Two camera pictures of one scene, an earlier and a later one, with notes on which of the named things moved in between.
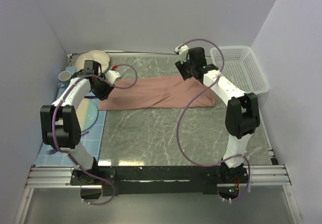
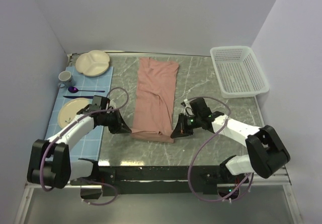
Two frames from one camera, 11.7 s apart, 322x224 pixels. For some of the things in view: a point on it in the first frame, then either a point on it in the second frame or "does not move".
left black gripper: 104,95 to 117,128
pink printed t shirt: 170,92 to 154,99
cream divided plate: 98,56 does not move
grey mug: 64,78 does not move
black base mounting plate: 124,180 does not move
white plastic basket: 241,65 does not move
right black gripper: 180,66 to 181,130
